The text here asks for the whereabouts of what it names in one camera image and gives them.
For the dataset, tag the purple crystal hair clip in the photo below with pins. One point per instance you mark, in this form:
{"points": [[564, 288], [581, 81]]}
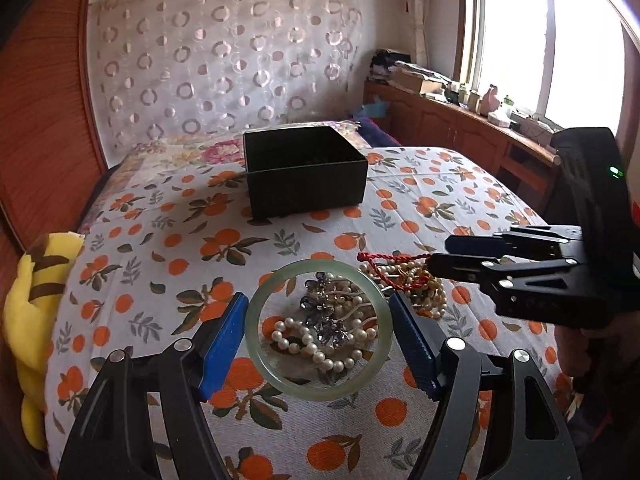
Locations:
{"points": [[326, 332]]}

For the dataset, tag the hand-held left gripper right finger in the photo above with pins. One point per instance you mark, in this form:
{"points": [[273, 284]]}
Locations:
{"points": [[412, 340]]}

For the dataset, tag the pink figurine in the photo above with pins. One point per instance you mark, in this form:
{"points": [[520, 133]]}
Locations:
{"points": [[491, 99]]}

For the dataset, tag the circle pattern sheer cloth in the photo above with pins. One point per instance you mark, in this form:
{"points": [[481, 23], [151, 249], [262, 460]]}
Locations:
{"points": [[225, 60]]}

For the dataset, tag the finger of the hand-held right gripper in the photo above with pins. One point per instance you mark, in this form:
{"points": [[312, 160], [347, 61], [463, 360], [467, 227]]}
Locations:
{"points": [[460, 266], [470, 244]]}

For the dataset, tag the wooden cabinet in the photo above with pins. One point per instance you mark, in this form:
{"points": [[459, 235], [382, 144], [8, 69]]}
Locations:
{"points": [[450, 130]]}

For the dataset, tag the dark clothes pile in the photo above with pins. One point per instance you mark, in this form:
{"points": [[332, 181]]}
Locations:
{"points": [[384, 65]]}

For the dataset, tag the yellow plush toy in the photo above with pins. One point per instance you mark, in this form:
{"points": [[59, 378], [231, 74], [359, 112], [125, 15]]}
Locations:
{"points": [[37, 290]]}

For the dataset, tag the wooden headboard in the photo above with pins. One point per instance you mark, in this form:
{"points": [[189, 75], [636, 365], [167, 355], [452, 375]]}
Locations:
{"points": [[50, 135]]}

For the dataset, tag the white lace curtain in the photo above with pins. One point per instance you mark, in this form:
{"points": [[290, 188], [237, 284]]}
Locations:
{"points": [[416, 15]]}

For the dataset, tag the window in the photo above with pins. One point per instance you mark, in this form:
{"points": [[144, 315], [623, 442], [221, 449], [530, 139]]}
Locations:
{"points": [[515, 35]]}

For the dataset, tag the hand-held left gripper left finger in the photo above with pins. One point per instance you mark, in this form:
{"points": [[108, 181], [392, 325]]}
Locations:
{"points": [[225, 340]]}

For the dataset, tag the person's right hand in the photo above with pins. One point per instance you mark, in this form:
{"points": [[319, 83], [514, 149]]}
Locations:
{"points": [[572, 352]]}

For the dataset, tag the orange print bed sheet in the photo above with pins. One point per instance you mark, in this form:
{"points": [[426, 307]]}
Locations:
{"points": [[150, 260]]}

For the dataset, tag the black box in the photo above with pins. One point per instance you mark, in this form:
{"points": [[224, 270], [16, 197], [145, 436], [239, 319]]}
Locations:
{"points": [[310, 180]]}

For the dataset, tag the pile of books and papers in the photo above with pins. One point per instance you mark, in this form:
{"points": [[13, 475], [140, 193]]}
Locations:
{"points": [[420, 80]]}

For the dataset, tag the white tissue box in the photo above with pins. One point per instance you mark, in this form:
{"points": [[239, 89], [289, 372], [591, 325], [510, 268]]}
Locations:
{"points": [[498, 120]]}

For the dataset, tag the teal cloth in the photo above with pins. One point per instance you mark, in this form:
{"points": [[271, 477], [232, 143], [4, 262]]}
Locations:
{"points": [[376, 108]]}

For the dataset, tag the dark blue cloth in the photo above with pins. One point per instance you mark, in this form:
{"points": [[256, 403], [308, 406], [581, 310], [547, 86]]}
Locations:
{"points": [[377, 132]]}

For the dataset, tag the pale green jade bangle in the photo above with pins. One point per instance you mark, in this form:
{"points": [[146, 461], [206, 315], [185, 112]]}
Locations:
{"points": [[254, 332]]}

